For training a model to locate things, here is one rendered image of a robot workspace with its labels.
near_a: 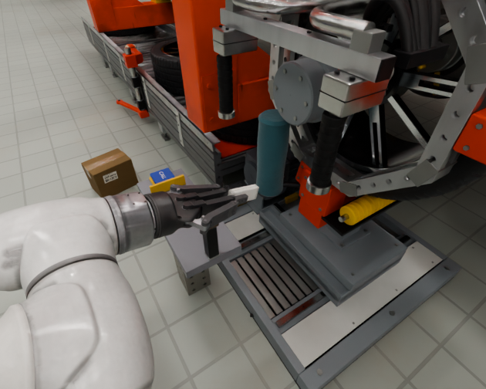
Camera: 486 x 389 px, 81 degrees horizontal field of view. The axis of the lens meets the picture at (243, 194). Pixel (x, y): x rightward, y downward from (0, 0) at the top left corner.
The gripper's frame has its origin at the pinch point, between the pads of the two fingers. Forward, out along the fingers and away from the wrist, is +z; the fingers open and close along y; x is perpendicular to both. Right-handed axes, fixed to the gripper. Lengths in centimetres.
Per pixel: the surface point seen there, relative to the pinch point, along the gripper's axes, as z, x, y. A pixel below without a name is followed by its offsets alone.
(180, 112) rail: 41, 20, 102
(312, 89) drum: 10.6, -21.8, -0.3
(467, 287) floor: 103, 44, -40
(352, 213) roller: 33.9, 7.9, -9.2
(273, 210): 53, 40, 31
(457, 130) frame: 23.5, -22.2, -22.2
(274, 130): 19.2, -7.2, 13.6
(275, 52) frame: 27.3, -23.9, 28.4
